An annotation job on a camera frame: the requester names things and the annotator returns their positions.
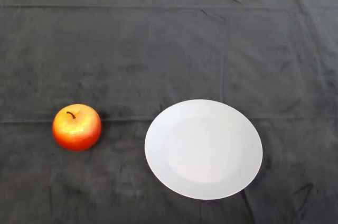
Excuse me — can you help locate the red yellow apple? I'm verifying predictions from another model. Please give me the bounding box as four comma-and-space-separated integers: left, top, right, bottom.
52, 104, 102, 152

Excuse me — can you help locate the black table cloth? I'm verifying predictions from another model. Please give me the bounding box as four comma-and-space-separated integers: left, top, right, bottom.
0, 0, 338, 224

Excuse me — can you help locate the round white plate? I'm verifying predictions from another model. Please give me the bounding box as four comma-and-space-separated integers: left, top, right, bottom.
144, 99, 264, 200

